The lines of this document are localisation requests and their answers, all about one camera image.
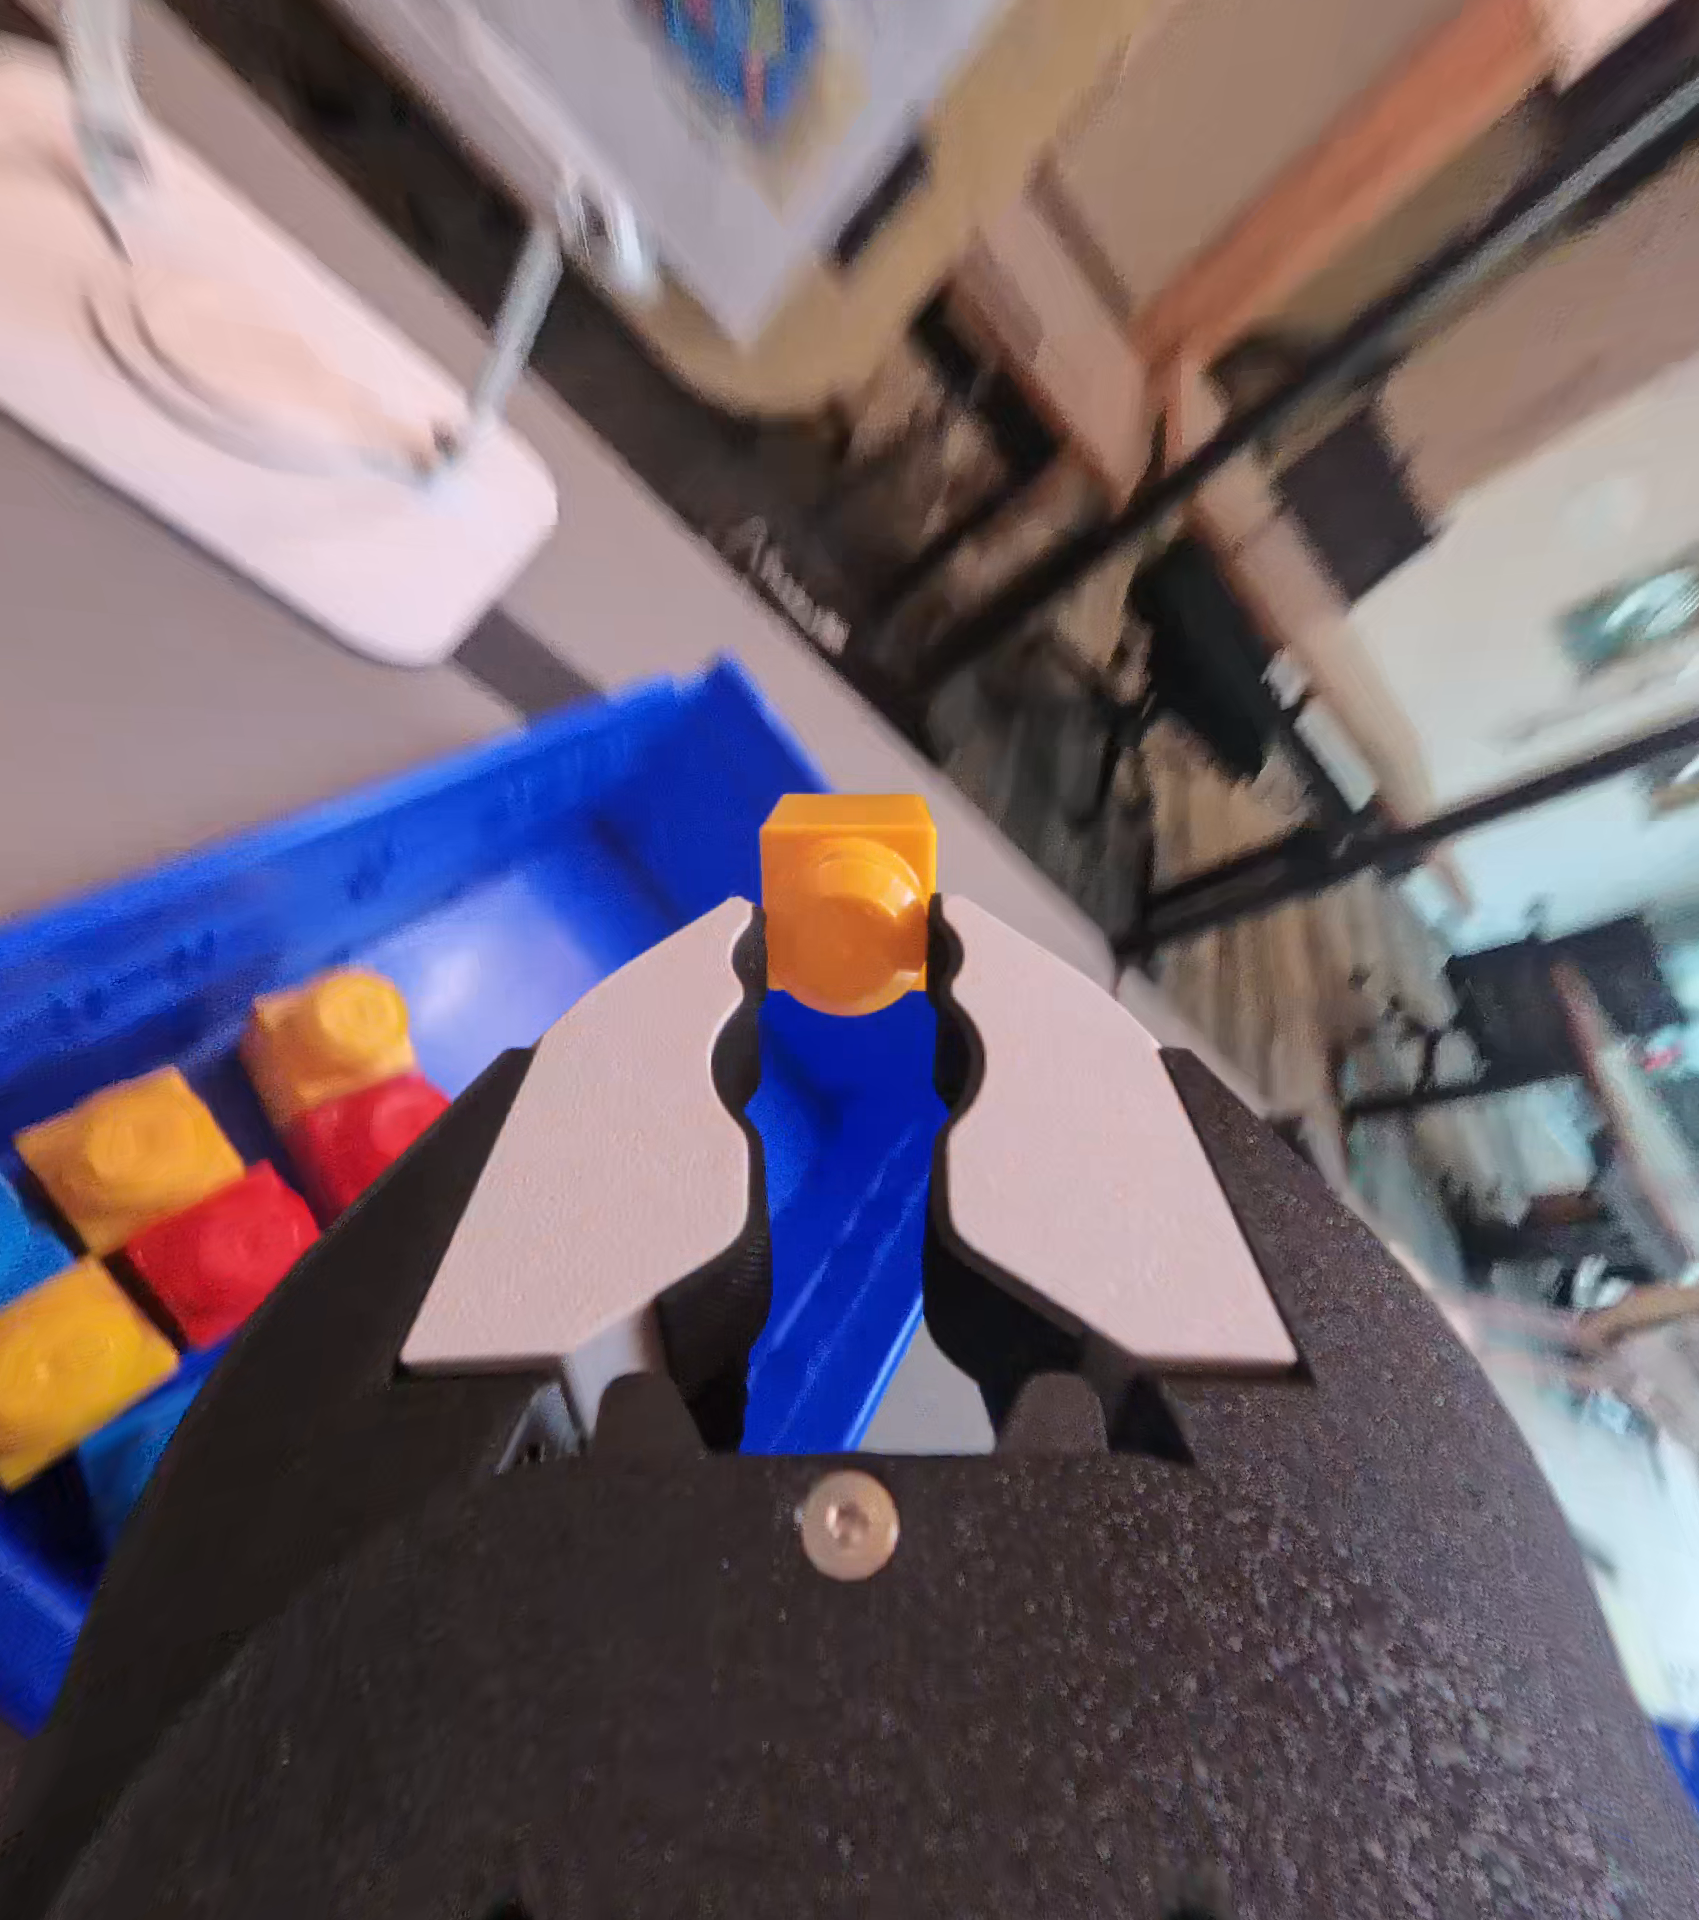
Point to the printed instruction poster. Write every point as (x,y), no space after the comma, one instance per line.
(790,211)

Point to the yellow mega block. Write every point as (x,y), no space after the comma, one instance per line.
(842,915)

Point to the group of mega blocks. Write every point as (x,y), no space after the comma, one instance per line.
(115,1155)

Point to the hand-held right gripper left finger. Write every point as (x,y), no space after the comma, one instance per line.
(594,1185)

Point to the blue plastic bin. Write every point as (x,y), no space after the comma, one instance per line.
(610,840)

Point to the white document stand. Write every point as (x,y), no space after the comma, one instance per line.
(339,494)

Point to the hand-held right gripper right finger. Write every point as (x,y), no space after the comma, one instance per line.
(1104,1185)

